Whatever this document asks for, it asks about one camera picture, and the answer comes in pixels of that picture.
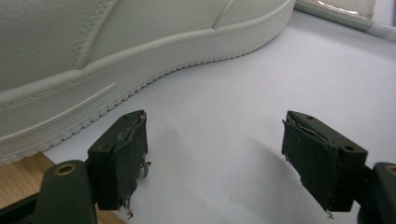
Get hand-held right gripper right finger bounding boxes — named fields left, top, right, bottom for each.
left=281, top=110, right=369, bottom=213

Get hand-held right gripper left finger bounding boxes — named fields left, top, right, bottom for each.
left=87, top=109, right=152, bottom=218

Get white sneaker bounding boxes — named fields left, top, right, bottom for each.
left=0, top=0, right=296, bottom=165

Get metal shoe rack grey shelves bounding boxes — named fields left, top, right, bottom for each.
left=293, top=0, right=396, bottom=43

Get pale blue mat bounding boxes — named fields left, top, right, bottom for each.
left=43, top=10, right=396, bottom=224

